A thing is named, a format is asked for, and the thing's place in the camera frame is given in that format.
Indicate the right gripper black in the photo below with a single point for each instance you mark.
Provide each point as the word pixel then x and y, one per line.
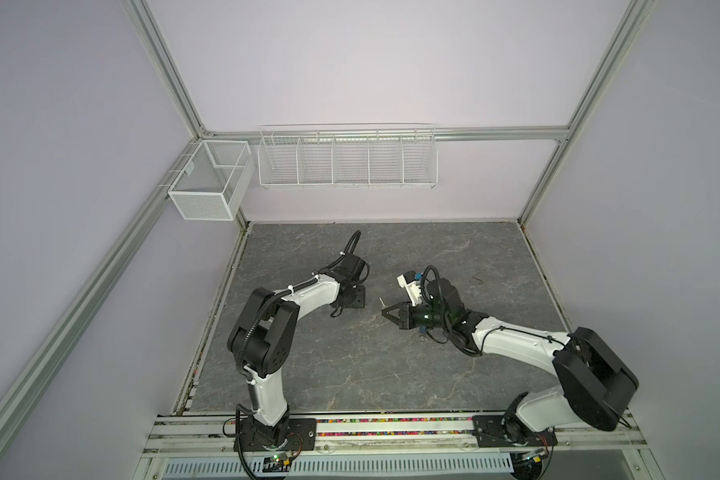
pixel 404 321

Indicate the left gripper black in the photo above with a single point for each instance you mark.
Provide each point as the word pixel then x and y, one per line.
pixel 360 299

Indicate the white vented cable duct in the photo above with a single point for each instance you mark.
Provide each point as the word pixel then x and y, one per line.
pixel 316 466

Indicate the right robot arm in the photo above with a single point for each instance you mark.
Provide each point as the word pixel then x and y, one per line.
pixel 594 385

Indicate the white mesh box basket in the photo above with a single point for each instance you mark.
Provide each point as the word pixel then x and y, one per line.
pixel 212 183

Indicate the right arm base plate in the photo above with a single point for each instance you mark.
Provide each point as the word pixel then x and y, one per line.
pixel 492 430

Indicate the white wire shelf basket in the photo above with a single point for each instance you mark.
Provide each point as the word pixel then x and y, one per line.
pixel 348 156

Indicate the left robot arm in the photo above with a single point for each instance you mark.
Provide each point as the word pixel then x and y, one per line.
pixel 263 335

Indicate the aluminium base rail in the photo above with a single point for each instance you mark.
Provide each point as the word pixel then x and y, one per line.
pixel 207 435

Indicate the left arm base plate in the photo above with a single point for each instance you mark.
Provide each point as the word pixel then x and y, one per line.
pixel 289 434

